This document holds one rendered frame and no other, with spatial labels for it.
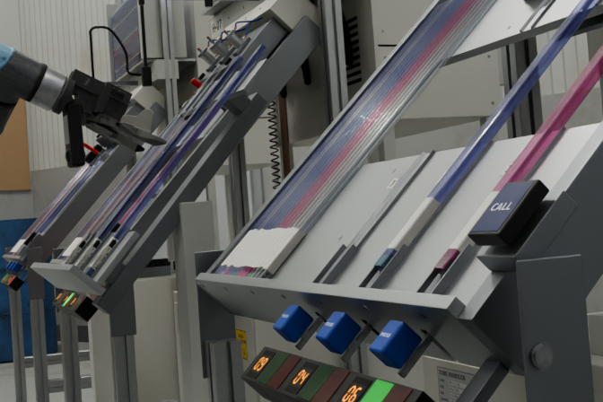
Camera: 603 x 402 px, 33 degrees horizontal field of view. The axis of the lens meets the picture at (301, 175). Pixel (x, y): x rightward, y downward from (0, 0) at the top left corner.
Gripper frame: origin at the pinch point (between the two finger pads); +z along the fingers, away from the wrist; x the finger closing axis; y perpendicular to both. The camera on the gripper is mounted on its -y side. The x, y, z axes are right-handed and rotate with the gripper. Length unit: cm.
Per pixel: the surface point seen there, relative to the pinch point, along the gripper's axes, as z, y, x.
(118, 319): 9.5, -31.1, 12.3
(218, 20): 21, 57, 78
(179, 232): 7.1, -14.0, -11.9
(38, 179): 67, 66, 607
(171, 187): 10.1, -2.1, 15.8
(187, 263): 10.1, -18.6, -14.0
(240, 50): 14.8, 33.6, 23.4
